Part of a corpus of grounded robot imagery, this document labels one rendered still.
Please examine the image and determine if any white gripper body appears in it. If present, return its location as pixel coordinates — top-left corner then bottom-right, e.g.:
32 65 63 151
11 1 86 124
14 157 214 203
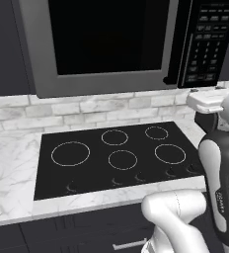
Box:
186 89 229 115

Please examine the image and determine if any black and silver microwave oven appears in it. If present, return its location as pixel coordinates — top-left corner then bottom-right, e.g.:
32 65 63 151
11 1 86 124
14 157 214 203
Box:
11 0 229 100

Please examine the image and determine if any silver microwave door, dark window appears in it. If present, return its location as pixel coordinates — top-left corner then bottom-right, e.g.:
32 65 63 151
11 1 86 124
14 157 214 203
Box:
18 0 180 100

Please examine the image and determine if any black glass hob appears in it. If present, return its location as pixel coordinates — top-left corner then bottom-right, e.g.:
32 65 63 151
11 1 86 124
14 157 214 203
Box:
33 121 207 202

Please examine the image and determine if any dark drawer front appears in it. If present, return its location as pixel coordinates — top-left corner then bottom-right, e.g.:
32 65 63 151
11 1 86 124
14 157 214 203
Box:
19 201 160 253

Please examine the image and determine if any dark base cupboard door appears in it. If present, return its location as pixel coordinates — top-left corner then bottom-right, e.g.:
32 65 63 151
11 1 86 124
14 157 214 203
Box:
0 222 31 253

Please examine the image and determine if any black microwave door handle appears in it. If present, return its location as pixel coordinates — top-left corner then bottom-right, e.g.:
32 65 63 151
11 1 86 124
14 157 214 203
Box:
163 0 193 86

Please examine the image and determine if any silver drawer handle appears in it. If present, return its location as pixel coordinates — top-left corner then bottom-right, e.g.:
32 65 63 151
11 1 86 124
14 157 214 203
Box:
112 238 149 252

